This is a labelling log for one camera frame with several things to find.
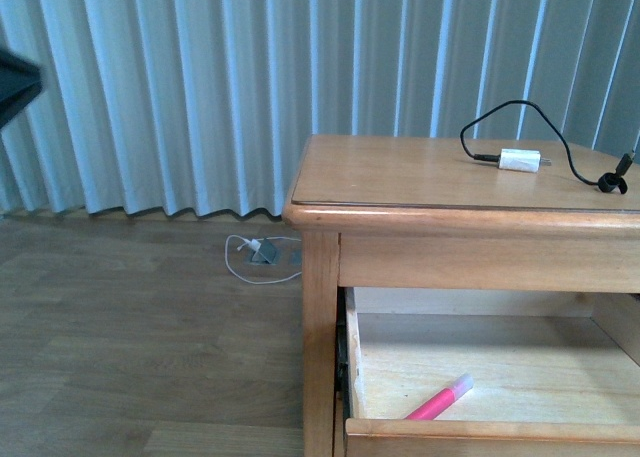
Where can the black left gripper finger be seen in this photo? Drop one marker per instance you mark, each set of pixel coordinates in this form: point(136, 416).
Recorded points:
point(21, 81)

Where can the pink marker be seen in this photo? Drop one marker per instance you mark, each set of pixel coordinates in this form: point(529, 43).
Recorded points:
point(443, 400)

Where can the wooden drawer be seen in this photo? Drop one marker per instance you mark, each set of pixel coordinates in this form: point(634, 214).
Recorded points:
point(555, 373)

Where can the pale pleated curtain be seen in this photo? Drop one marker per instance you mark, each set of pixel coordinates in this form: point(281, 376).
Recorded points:
point(206, 104)

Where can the grey floor outlet box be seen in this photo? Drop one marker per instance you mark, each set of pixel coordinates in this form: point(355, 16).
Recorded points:
point(262, 252)

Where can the wooden nightstand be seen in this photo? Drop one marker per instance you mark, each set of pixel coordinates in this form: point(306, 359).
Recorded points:
point(416, 213)

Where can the white USB charger plug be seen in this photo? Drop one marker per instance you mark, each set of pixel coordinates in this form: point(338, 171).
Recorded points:
point(522, 160)

